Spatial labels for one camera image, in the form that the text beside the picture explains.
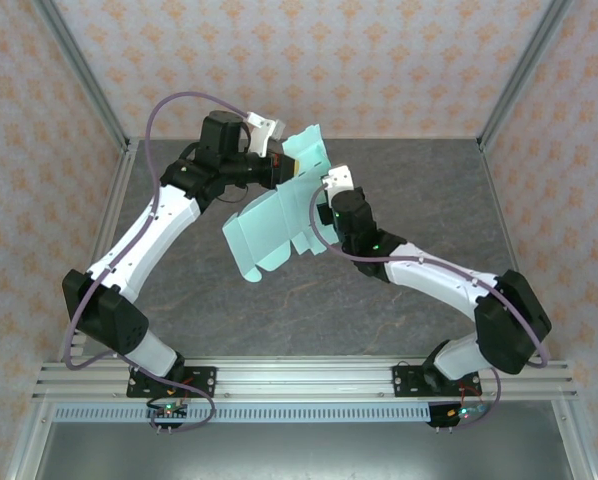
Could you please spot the teal paper box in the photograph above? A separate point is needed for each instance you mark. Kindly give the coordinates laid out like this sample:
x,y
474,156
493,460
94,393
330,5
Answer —
x,y
274,225

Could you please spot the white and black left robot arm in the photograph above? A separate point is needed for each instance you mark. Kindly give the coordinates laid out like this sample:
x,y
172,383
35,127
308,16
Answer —
x,y
144,240

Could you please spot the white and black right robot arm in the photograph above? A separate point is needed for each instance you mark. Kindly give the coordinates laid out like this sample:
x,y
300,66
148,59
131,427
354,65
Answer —
x,y
429,280

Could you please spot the right circuit board with LEDs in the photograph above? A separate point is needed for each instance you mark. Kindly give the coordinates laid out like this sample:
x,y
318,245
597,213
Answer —
x,y
461,414

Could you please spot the circuit board with leds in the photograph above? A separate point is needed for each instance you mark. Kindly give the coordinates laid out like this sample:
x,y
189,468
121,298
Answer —
x,y
461,414
168,411

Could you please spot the left circuit board with LEDs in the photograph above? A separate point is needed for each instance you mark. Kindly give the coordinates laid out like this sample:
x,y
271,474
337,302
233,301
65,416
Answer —
x,y
168,411

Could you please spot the aluminium side rail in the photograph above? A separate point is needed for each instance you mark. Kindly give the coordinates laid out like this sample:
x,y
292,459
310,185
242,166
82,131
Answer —
x,y
499,200
114,200

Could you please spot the aluminium frame post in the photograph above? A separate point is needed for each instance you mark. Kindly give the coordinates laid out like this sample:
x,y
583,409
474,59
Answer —
x,y
522,75
85,75

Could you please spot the aluminium mounting rail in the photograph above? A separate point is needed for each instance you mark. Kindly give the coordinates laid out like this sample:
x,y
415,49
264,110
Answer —
x,y
304,377

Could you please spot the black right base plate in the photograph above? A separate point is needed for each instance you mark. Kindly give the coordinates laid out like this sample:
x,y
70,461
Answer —
x,y
406,380

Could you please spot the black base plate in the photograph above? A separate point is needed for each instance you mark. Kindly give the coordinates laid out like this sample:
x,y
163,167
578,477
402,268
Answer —
x,y
406,380
201,382

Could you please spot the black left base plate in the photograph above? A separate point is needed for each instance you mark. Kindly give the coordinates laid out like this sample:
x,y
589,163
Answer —
x,y
201,382

